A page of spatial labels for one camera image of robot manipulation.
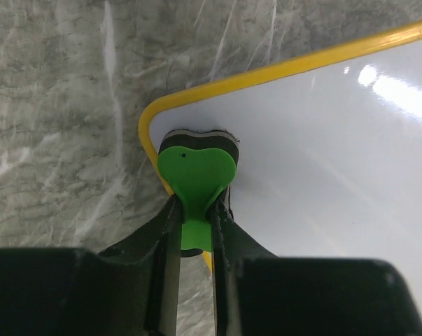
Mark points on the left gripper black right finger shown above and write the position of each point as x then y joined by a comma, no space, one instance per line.
258,293

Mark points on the orange framed whiteboard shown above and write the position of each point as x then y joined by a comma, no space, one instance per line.
330,148

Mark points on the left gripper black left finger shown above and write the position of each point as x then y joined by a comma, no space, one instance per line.
129,288

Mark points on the green whiteboard eraser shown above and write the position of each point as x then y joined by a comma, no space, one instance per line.
198,167

